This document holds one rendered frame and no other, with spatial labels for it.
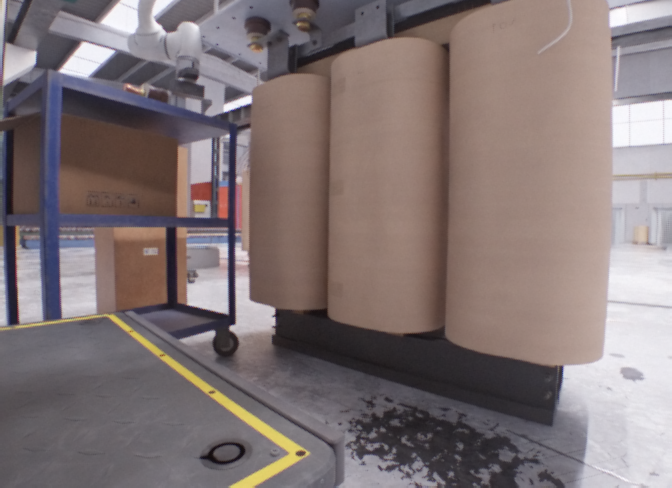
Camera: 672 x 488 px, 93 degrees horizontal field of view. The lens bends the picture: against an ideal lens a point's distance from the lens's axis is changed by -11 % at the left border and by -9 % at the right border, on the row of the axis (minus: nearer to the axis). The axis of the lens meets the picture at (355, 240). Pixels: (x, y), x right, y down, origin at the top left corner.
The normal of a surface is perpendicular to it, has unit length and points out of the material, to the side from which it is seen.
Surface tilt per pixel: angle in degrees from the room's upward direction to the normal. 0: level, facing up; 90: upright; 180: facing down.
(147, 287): 90
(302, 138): 90
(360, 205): 90
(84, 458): 0
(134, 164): 90
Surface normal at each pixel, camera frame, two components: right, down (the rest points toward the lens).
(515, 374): -0.59, 0.02
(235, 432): 0.01, -1.00
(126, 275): 0.80, 0.04
